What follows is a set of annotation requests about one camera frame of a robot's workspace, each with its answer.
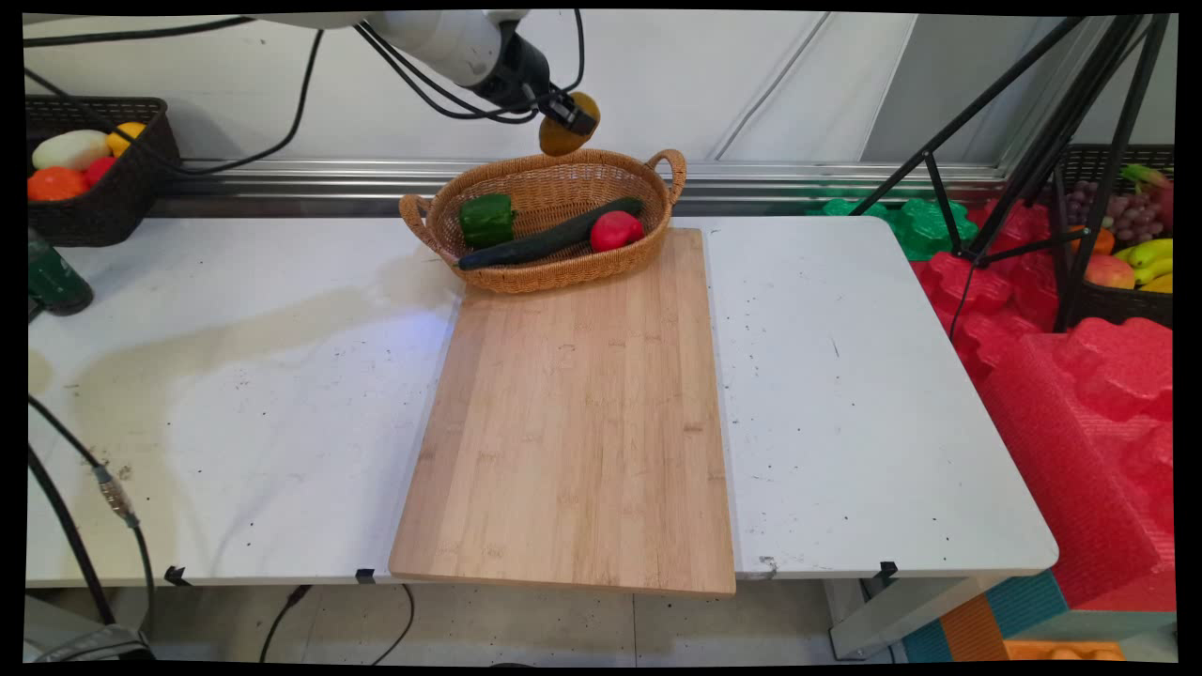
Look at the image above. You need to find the dark green bottle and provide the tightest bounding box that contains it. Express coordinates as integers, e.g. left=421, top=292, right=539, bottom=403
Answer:
left=27, top=225, right=96, bottom=317

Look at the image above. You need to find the bamboo cutting board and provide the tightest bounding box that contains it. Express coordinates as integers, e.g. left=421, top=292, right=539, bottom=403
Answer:
left=389, top=227, right=738, bottom=596

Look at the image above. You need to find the red tomato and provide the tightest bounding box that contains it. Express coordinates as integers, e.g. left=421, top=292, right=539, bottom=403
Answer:
left=590, top=210, right=646, bottom=254

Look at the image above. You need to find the black cable with silver connector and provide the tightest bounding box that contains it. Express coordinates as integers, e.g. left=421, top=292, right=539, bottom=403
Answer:
left=26, top=394, right=157, bottom=641

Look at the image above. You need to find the green bell pepper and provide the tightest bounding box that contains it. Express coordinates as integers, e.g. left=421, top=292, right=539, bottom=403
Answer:
left=458, top=193, right=519, bottom=250

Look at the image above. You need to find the large red foam mat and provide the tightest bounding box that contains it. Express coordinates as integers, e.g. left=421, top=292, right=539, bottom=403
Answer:
left=977, top=317, right=1177, bottom=613

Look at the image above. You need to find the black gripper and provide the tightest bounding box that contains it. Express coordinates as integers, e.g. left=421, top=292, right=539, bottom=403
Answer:
left=470, top=21, right=600, bottom=136

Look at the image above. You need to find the black plastic basket with grapes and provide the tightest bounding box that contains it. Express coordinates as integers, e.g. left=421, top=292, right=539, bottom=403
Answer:
left=1054, top=145, right=1175, bottom=330

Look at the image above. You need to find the purple grape bunch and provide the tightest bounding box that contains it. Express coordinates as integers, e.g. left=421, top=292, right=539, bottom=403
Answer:
left=1064, top=181, right=1165, bottom=247

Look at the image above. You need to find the thick black cable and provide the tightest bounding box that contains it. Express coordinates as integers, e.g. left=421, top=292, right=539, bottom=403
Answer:
left=26, top=445, right=116, bottom=628

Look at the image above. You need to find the black plastic basket with melon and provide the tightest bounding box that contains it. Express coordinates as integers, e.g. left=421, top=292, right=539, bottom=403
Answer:
left=26, top=96, right=182, bottom=249

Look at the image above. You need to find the small red foam mat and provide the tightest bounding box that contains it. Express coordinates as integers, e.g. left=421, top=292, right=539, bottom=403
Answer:
left=909, top=199, right=1067, bottom=381

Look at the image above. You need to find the black wrist cable bundle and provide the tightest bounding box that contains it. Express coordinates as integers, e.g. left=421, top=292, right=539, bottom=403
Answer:
left=353, top=9, right=589, bottom=126

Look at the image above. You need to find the orange persimmon fruit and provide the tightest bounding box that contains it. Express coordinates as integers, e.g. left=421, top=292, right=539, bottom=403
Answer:
left=27, top=166, right=91, bottom=204

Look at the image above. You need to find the yellow green banana bunch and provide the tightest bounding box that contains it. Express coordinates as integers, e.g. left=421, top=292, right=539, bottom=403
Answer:
left=1113, top=238, right=1175, bottom=288

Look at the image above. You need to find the oval wicker basket with handles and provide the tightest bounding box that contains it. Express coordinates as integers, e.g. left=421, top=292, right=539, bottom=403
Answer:
left=399, top=148, right=688, bottom=296

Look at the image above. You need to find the orange tray on floor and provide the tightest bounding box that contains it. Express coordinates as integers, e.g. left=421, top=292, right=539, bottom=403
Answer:
left=1003, top=640, right=1127, bottom=663

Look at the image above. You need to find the yellow lemon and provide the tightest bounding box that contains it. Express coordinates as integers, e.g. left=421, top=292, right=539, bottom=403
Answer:
left=104, top=121, right=149, bottom=159

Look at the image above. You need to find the pink orange peach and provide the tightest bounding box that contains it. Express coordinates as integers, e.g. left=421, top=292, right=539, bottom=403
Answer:
left=1085, top=254, right=1137, bottom=291

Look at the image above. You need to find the white table leg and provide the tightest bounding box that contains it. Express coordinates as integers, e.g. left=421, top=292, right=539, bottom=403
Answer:
left=824, top=575, right=998, bottom=660

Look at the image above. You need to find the dark green cucumber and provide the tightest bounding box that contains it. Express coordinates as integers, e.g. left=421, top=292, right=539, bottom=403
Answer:
left=457, top=197, right=647, bottom=271

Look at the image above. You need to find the aluminium wall rail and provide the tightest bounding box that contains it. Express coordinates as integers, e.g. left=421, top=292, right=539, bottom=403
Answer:
left=150, top=158, right=1013, bottom=202

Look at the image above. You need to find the brown potato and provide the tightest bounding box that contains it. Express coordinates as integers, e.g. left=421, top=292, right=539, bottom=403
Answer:
left=538, top=91, right=602, bottom=158

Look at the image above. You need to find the black camera tripod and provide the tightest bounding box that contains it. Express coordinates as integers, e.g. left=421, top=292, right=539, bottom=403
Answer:
left=850, top=14, right=1173, bottom=335

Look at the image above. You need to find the pale white melon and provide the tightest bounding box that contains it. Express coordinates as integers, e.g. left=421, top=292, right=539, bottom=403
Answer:
left=32, top=129, right=113, bottom=173

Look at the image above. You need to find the thin black floor cable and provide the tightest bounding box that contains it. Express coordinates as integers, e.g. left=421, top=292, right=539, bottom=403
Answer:
left=258, top=584, right=313, bottom=664
left=370, top=584, right=416, bottom=667

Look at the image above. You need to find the grey device under table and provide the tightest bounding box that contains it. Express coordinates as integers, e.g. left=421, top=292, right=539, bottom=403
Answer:
left=23, top=623, right=157, bottom=664

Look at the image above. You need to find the green foam mat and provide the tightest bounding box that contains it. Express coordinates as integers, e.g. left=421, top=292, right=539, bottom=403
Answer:
left=806, top=192, right=980, bottom=263

